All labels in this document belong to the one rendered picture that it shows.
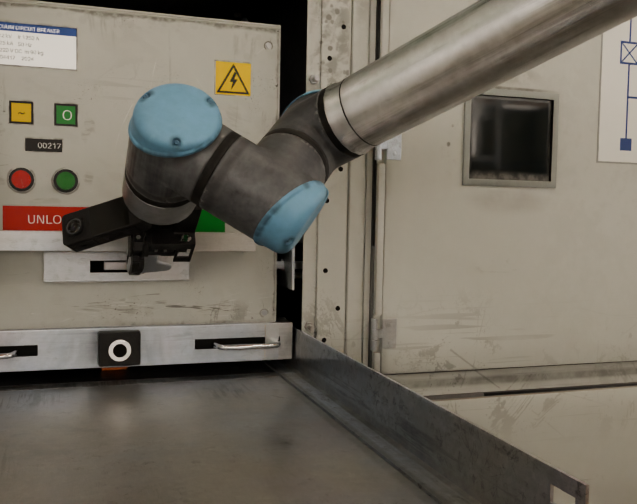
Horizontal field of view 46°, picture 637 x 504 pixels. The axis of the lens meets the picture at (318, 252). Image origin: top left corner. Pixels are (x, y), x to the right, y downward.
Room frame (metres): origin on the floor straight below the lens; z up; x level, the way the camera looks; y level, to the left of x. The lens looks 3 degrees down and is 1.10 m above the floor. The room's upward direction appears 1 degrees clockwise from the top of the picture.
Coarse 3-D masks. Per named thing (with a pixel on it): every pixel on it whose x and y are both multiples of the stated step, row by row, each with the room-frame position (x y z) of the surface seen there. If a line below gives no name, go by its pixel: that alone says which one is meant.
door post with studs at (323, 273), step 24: (312, 0) 1.16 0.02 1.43; (336, 0) 1.17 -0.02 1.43; (312, 24) 1.16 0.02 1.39; (336, 24) 1.17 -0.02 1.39; (312, 48) 1.16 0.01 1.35; (336, 48) 1.17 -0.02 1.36; (312, 72) 1.17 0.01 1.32; (336, 72) 1.17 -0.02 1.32; (336, 168) 1.17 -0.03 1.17; (336, 192) 1.17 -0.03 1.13; (336, 216) 1.18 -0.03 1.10; (312, 240) 1.17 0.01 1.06; (336, 240) 1.18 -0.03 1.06; (312, 264) 1.17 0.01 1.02; (336, 264) 1.18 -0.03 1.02; (312, 288) 1.17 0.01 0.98; (336, 288) 1.18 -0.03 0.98; (312, 312) 1.17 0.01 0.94; (336, 312) 1.18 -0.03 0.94; (312, 336) 1.17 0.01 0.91; (336, 336) 1.18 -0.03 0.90
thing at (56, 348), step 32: (288, 320) 1.20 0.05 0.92; (0, 352) 1.05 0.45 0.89; (32, 352) 1.06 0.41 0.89; (64, 352) 1.08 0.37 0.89; (96, 352) 1.09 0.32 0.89; (160, 352) 1.12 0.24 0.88; (192, 352) 1.14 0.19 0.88; (224, 352) 1.15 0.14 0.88; (256, 352) 1.17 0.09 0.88; (288, 352) 1.18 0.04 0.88
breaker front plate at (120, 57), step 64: (128, 64) 1.12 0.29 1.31; (192, 64) 1.15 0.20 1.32; (256, 64) 1.18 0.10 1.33; (0, 128) 1.06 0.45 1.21; (64, 128) 1.09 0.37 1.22; (256, 128) 1.18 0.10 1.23; (0, 192) 1.06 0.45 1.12; (64, 192) 1.09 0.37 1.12; (0, 256) 1.06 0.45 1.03; (64, 256) 1.09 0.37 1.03; (192, 256) 1.15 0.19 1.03; (256, 256) 1.18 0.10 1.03; (0, 320) 1.06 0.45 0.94; (64, 320) 1.09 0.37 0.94; (128, 320) 1.12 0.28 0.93; (192, 320) 1.15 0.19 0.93; (256, 320) 1.18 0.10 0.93
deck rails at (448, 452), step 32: (320, 352) 1.06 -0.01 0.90; (320, 384) 1.06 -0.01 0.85; (352, 384) 0.94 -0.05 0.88; (384, 384) 0.85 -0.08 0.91; (352, 416) 0.91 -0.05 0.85; (384, 416) 0.84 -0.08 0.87; (416, 416) 0.77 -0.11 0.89; (448, 416) 0.70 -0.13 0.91; (384, 448) 0.79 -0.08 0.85; (416, 448) 0.76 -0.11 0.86; (448, 448) 0.70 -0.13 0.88; (480, 448) 0.64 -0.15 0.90; (512, 448) 0.60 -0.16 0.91; (416, 480) 0.69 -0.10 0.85; (448, 480) 0.70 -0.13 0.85; (480, 480) 0.64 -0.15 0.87; (512, 480) 0.60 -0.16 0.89; (544, 480) 0.56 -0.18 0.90; (576, 480) 0.52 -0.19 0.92
